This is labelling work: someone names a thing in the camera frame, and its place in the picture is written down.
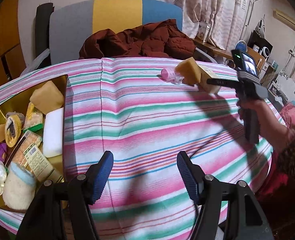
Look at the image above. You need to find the tan sponge block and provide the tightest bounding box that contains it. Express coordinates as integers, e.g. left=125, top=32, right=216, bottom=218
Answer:
left=30, top=81, right=64, bottom=115
left=175, top=57, right=202, bottom=86

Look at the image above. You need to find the pink hair roller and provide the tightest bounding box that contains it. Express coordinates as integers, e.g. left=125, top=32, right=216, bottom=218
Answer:
left=161, top=68, right=184, bottom=85

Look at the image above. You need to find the white soap block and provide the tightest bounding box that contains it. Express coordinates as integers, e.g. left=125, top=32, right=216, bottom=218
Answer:
left=43, top=108, right=64, bottom=158

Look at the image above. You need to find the green-edged rice cracker packet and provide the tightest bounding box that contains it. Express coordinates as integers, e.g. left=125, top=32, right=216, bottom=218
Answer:
left=5, top=130, right=43, bottom=168

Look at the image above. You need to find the white blue fuzzy sock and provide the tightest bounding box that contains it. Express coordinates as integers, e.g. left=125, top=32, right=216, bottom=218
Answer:
left=3, top=163, right=36, bottom=211

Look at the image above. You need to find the Weidan rice cracker packet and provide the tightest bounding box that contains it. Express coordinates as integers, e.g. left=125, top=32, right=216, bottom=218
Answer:
left=23, top=102, right=43, bottom=132

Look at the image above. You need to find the person right hand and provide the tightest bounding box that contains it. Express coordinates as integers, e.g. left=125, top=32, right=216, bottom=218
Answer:
left=237, top=99, right=278, bottom=140

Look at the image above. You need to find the cream cardboard box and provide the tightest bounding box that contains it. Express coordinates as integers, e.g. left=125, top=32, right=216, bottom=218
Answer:
left=199, top=64, right=221, bottom=94

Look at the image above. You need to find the blue round fan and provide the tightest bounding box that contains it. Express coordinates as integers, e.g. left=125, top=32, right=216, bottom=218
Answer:
left=235, top=40, right=247, bottom=53

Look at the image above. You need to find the striped pink green bedsheet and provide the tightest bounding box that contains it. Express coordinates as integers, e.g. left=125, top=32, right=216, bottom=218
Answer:
left=0, top=57, right=272, bottom=239

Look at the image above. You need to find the dark red quilted jacket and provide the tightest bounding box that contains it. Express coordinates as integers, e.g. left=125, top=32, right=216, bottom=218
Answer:
left=79, top=19, right=196, bottom=60

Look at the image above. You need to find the gold metal tin box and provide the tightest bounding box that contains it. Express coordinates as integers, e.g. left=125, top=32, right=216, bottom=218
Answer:
left=0, top=82, right=64, bottom=212

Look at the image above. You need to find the wooden wardrobe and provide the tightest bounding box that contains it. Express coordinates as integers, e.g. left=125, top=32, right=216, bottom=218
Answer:
left=0, top=0, right=26, bottom=86

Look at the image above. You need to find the grey yellow blue headboard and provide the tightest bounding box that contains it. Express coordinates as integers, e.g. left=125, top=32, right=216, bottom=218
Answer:
left=49, top=0, right=183, bottom=64

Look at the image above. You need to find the black rolled mat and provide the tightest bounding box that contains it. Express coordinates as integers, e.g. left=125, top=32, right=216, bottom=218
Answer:
left=35, top=3, right=54, bottom=57

